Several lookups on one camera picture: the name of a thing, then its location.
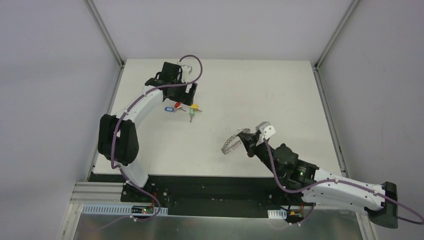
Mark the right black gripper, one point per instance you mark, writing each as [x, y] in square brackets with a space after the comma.
[252, 144]

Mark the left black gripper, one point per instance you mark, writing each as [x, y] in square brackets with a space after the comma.
[185, 94]

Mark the large metal disc keyring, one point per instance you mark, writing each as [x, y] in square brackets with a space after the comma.
[233, 141]

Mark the yellow tagged key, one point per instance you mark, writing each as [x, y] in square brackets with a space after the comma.
[195, 107]

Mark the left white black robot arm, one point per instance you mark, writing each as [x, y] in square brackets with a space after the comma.
[118, 140]

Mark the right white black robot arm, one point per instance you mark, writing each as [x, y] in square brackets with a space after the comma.
[315, 185]

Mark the red tagged key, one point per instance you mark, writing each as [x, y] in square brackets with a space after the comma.
[178, 107]

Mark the green tagged key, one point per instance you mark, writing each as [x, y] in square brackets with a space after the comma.
[191, 114]

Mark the blue tagged key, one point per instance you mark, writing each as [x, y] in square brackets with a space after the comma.
[169, 109]

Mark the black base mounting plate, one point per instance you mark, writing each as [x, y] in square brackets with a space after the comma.
[207, 196]

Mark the right controller circuit board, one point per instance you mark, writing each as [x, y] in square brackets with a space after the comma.
[294, 217]

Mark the controller circuit board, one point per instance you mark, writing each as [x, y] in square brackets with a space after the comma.
[142, 210]
[294, 217]

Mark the left controller circuit board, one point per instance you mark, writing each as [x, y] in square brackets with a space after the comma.
[142, 210]

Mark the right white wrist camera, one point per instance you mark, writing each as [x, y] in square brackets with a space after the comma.
[266, 131]

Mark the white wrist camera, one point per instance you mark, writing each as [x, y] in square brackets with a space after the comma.
[185, 71]
[266, 131]

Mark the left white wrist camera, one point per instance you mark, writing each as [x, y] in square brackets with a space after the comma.
[185, 71]

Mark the right white slotted cable duct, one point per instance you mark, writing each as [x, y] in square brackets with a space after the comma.
[277, 214]

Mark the left aluminium frame post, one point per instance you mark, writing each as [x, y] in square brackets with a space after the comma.
[95, 14]

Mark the aluminium frame post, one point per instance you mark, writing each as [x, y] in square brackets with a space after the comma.
[95, 14]
[337, 32]

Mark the right aluminium frame post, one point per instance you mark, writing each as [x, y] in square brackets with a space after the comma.
[337, 32]

